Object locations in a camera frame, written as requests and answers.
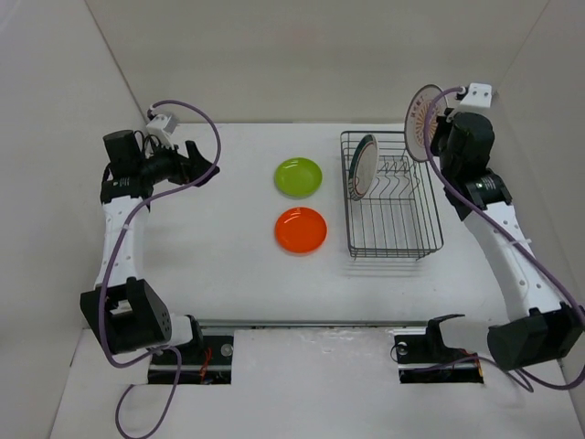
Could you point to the green plastic plate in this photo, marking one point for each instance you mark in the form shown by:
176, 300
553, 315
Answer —
298, 177

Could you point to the orange sunburst patterned plate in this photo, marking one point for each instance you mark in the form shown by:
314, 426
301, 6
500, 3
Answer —
415, 121

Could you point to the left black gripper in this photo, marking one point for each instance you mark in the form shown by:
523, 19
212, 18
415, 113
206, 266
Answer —
178, 160

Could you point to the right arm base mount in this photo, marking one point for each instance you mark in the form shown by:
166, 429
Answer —
425, 361

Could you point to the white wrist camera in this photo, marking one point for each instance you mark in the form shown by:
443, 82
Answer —
478, 98
163, 126

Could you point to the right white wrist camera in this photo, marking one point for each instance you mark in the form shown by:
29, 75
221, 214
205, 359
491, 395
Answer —
478, 98

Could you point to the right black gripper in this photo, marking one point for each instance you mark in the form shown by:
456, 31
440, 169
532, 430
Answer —
444, 123

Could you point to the green rimmed white plate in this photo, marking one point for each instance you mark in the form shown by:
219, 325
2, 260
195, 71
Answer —
363, 167

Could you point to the aluminium rail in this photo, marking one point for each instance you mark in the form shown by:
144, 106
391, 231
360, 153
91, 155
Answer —
263, 324

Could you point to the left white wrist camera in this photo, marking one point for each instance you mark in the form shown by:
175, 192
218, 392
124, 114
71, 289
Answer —
163, 126

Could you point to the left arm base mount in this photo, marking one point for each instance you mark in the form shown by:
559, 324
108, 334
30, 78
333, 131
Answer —
209, 365

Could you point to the grey wire dish rack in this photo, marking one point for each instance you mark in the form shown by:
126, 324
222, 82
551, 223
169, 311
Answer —
398, 216

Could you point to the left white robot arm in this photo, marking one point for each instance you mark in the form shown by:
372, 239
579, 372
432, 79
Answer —
123, 310

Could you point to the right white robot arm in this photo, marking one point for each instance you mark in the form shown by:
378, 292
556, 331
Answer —
542, 325

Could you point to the orange plastic plate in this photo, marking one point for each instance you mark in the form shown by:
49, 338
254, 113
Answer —
300, 230

